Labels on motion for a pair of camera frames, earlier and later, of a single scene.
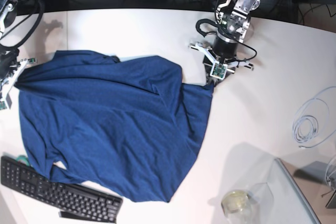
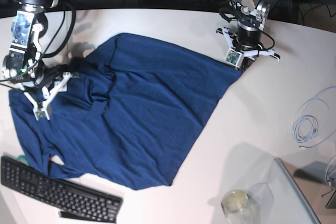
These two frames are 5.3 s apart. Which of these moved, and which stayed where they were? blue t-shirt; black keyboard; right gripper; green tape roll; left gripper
Moved: right gripper; blue t-shirt; left gripper
Stayed: green tape roll; black keyboard
